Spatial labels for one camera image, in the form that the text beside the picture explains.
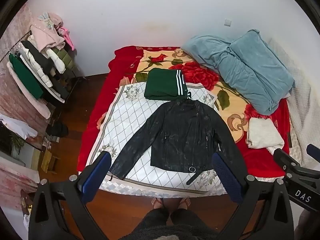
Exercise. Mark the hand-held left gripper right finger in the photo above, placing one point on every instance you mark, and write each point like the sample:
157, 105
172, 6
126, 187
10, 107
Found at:
225, 177

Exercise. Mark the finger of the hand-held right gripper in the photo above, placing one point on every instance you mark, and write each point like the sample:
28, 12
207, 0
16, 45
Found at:
285, 160
314, 151

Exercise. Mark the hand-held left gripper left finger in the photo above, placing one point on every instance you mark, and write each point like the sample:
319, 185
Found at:
97, 177

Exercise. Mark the black leather jacket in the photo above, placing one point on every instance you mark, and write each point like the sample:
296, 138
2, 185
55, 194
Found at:
180, 135

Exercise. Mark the metal clothes rack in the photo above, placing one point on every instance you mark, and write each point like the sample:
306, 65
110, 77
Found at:
79, 78

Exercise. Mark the stack of folded clothes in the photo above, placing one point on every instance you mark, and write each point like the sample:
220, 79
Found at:
37, 70

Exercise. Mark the white folded cloth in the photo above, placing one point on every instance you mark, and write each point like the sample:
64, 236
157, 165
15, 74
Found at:
262, 132

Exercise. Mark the person's right foot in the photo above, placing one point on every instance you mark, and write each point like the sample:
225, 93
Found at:
185, 203

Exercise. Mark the person's foot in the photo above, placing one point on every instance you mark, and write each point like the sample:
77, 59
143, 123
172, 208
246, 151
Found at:
185, 203
157, 203

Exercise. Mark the wooden stool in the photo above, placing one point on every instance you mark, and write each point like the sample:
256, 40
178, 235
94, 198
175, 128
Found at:
50, 160

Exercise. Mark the white knitted bedspread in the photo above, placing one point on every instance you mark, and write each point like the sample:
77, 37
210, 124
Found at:
300, 100

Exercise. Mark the black bundle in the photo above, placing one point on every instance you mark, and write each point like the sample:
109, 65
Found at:
57, 130

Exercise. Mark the person's left foot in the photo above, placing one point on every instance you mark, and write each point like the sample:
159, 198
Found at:
157, 203

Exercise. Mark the person's dark fleece pants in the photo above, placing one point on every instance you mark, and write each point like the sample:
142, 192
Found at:
172, 225

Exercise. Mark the white diamond-pattern sheet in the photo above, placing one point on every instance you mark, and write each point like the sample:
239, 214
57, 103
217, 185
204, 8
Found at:
132, 115

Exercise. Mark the blue quilt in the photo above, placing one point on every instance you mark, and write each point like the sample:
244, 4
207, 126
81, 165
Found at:
250, 72

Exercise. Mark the white crumpled cloth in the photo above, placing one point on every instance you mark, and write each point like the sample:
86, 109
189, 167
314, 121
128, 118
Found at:
17, 127

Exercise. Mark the red floral blanket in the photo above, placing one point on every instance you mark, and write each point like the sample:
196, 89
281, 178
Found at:
200, 75

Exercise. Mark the green striped pants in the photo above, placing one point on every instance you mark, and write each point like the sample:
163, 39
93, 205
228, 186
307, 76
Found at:
162, 82

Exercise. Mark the pink patterned curtain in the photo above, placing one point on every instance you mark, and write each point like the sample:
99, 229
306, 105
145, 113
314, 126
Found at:
10, 92

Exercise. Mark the olive puffer jacket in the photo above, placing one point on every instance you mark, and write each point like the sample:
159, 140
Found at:
66, 58

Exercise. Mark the green garment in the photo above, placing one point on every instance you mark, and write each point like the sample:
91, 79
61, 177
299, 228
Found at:
25, 77

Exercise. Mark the black garment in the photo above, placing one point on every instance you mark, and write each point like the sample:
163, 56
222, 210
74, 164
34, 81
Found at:
37, 55

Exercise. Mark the pink fluffy coat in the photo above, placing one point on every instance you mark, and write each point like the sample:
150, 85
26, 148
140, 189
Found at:
45, 37

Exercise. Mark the white wall switch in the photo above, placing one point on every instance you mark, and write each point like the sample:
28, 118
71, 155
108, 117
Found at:
227, 22

